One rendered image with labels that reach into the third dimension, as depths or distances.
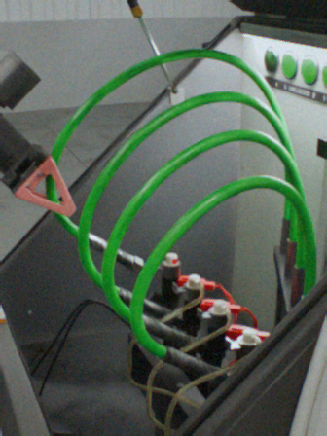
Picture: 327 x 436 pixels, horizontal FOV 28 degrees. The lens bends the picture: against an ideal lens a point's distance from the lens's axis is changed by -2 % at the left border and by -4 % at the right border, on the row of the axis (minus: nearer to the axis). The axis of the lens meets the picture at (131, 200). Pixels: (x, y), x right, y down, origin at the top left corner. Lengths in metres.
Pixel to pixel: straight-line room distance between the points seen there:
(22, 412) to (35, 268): 0.39
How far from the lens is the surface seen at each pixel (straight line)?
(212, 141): 0.77
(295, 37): 1.11
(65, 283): 1.31
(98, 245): 0.94
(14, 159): 0.88
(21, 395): 1.01
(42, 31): 7.49
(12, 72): 0.88
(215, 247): 1.41
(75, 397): 1.20
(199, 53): 0.93
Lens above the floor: 1.53
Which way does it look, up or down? 19 degrees down
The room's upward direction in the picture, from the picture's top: straight up
